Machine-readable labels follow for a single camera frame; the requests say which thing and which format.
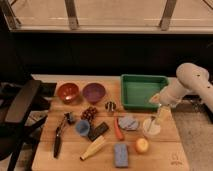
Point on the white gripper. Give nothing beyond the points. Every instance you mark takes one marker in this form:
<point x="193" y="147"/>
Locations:
<point x="164" y="100"/>

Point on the yellow red apple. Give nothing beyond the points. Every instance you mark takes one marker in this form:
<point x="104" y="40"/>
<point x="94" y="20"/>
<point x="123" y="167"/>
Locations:
<point x="141" y="145"/>

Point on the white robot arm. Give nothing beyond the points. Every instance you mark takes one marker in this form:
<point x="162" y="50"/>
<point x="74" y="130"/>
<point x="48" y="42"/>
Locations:
<point x="190" y="78"/>

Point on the purple bowl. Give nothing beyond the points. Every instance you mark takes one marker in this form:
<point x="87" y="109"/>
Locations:
<point x="93" y="92"/>

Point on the red bowl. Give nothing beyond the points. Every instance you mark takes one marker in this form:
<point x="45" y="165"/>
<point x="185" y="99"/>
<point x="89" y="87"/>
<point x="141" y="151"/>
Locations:
<point x="68" y="92"/>

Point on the white round plate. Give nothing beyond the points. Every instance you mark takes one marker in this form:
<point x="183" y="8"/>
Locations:
<point x="150" y="127"/>

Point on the grey blue cloth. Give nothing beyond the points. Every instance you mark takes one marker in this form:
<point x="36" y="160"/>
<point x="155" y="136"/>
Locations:
<point x="128" y="123"/>

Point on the green plastic tray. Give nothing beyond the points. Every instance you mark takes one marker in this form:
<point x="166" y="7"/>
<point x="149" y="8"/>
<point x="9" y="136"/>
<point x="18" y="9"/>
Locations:
<point x="137" y="90"/>

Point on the orange carrot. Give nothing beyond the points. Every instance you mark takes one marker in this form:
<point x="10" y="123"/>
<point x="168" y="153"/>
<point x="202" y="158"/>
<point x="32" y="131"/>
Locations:
<point x="118" y="132"/>

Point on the black rectangular block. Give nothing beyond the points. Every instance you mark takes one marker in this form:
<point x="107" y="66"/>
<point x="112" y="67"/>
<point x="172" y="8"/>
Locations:
<point x="96" y="132"/>

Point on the blue sponge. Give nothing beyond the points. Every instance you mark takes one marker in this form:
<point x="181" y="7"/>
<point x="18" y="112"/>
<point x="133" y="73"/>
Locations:
<point x="121" y="155"/>

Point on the yellow corn cob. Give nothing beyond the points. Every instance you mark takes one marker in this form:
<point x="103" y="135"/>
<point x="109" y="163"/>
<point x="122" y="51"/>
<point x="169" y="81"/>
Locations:
<point x="94" y="147"/>

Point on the bunch of dark grapes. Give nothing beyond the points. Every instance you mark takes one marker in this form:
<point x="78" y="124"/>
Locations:
<point x="89" y="114"/>

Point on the wooden cutting board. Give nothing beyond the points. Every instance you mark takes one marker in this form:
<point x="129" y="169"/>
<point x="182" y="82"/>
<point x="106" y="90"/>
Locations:
<point x="165" y="153"/>

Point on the small blue cup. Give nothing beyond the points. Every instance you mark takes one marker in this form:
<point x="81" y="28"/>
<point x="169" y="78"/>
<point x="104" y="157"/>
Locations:
<point x="82" y="127"/>

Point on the black office chair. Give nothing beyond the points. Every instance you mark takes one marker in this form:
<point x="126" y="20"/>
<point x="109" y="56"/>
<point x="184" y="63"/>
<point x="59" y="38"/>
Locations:
<point x="13" y="130"/>

